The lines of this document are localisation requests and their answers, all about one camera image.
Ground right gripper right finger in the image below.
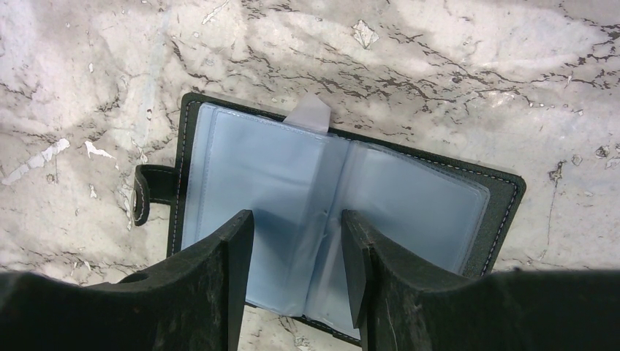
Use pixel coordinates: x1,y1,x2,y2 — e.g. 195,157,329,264
341,210,619,350

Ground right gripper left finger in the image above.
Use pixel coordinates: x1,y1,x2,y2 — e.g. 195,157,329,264
1,210,254,350

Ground black card holder blue sleeves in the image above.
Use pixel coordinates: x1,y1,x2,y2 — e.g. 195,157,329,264
133,93,526,344

